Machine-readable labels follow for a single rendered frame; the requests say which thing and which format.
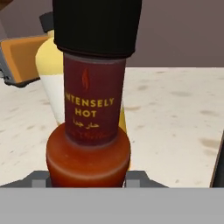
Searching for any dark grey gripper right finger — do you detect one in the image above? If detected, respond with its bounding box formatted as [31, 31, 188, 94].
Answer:
[123, 170, 168, 188]

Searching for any yellow and white condiment bottle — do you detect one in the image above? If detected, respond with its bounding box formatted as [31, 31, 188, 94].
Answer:
[35, 11, 132, 171]

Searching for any dark cabinet door edge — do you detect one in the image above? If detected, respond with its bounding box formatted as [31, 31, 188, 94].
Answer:
[209, 139, 224, 188]

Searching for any red hot sauce bottle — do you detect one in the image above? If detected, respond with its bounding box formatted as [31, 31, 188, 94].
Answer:
[45, 0, 144, 188]

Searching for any orange and grey box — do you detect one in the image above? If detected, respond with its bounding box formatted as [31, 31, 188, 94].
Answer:
[0, 34, 50, 88]

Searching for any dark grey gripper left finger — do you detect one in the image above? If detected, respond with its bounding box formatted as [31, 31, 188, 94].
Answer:
[2, 170, 53, 188]

